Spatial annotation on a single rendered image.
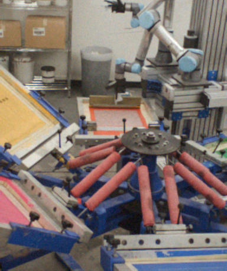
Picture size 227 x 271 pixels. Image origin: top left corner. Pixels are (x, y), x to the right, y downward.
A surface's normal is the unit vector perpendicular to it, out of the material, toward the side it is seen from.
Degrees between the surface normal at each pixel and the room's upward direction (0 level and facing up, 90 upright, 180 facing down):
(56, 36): 90
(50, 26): 88
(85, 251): 0
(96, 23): 90
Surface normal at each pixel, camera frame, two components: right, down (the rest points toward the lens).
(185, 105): 0.33, 0.39
